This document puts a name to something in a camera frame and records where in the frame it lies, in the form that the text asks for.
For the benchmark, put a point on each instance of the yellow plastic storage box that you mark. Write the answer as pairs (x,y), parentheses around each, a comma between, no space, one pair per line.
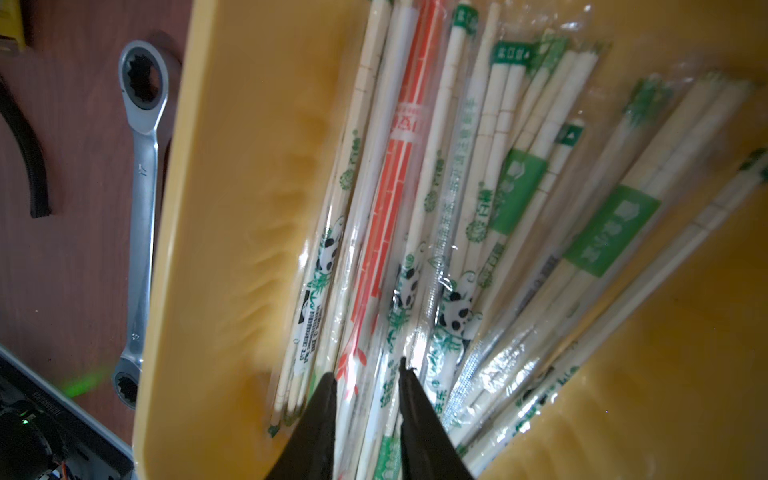
(679,391)

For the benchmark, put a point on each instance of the panda print wrapped chopsticks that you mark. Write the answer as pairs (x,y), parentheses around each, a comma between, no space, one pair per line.
(325,243)

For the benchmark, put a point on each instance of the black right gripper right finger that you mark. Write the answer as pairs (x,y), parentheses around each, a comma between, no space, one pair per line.
(426,450)

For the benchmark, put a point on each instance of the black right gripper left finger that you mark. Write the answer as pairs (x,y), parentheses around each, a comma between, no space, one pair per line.
(309,454)

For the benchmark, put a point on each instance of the green label wrapped chopsticks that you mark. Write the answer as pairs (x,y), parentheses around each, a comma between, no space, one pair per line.
(705,109)

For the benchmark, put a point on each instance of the plain wrapped chopsticks right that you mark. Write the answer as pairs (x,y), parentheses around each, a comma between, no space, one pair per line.
(541,370)

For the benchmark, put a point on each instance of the red striped chopsticks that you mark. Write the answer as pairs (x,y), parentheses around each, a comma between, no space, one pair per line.
(395,134)

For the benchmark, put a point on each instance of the green panda wrapped chopsticks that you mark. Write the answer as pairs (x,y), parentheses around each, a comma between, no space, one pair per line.
(523,112)

